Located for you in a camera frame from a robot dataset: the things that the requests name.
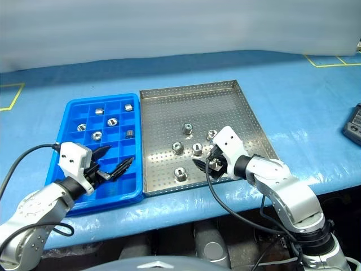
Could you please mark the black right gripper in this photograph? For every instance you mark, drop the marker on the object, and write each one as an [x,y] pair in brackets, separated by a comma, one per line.
[221,166]

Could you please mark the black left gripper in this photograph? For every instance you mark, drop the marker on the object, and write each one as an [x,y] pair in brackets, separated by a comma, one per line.
[91,173]

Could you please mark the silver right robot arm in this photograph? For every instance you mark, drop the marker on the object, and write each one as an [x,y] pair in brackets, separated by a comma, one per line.
[282,192]

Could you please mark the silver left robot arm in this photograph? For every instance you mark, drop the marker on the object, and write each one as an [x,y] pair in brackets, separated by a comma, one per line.
[31,209]

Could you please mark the blue compartment tray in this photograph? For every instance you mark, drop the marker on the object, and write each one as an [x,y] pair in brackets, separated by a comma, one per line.
[73,113]

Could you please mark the perforated metal tray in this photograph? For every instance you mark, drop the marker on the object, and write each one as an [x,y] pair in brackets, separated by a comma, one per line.
[197,107]

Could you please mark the grey rounded cylinder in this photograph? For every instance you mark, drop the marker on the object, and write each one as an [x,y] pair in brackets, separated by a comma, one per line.
[135,249]
[210,244]

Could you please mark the grey robot torso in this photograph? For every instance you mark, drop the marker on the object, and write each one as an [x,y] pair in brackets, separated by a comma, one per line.
[156,266]

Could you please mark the yellow tape outline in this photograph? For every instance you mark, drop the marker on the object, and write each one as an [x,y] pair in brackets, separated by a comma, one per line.
[311,61]
[17,97]

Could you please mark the blue plastic table cover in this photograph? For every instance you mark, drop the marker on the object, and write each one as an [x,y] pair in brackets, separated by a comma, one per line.
[296,98]

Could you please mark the white foam backdrop sheet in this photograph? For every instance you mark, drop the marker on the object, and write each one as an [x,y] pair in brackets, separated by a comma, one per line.
[169,25]

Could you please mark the black handheld device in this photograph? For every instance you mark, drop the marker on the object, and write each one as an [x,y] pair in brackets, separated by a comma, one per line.
[354,127]

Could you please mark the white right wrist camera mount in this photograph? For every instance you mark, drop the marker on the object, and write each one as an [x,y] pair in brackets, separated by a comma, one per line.
[229,144]

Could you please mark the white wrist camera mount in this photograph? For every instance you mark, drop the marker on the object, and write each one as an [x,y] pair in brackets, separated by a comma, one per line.
[70,158]
[229,144]

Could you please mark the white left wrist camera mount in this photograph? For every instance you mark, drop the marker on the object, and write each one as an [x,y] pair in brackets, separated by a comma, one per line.
[70,158]

